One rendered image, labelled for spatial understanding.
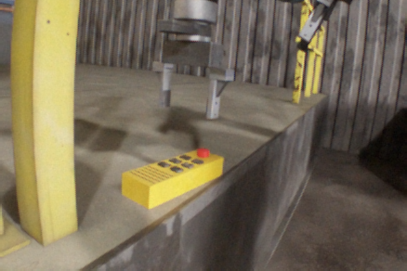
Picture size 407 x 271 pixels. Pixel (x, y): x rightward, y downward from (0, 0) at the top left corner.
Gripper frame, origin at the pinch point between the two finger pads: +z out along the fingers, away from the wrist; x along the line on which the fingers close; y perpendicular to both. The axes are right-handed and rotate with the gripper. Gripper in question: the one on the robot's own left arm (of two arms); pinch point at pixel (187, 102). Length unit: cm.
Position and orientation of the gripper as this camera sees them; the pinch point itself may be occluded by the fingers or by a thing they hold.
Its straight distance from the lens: 63.3
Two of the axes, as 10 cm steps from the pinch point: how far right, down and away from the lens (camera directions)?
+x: -8.1, -1.7, 5.6
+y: 5.8, -0.8, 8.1
